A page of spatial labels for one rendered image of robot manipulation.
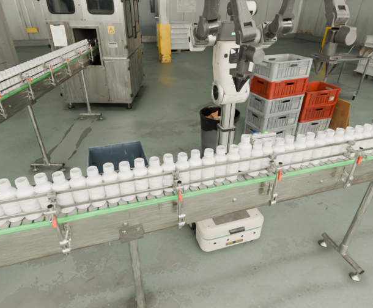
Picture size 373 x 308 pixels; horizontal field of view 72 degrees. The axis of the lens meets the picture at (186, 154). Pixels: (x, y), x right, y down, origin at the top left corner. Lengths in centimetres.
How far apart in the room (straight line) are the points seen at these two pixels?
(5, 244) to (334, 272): 206
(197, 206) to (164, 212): 15
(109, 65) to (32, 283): 340
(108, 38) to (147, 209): 374
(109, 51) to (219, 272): 367
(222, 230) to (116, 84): 337
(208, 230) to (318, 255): 90
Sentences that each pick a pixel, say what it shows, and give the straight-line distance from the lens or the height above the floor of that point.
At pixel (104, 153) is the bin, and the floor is 90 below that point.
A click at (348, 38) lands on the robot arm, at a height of 157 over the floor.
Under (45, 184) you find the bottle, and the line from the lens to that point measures 104.
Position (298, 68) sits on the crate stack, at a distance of 354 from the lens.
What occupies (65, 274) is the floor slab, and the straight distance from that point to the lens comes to 222.
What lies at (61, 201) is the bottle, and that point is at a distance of 106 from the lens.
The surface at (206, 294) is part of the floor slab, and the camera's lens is 198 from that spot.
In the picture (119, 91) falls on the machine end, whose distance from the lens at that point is 472.
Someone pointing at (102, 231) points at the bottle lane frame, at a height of 89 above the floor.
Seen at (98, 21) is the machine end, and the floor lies 142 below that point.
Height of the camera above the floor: 170
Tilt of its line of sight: 31 degrees down
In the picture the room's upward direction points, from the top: 1 degrees clockwise
